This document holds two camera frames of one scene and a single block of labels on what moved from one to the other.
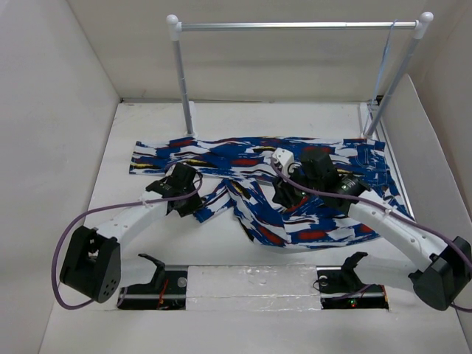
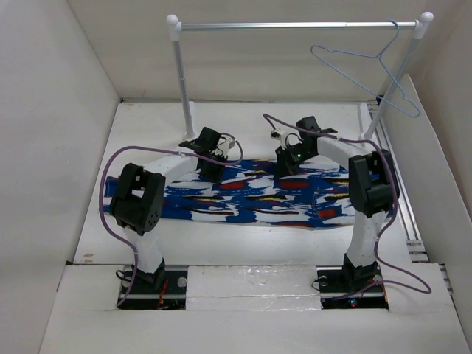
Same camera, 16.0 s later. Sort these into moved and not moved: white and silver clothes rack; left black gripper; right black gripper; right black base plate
Moved: left black gripper; right black gripper
Not moved: right black base plate; white and silver clothes rack
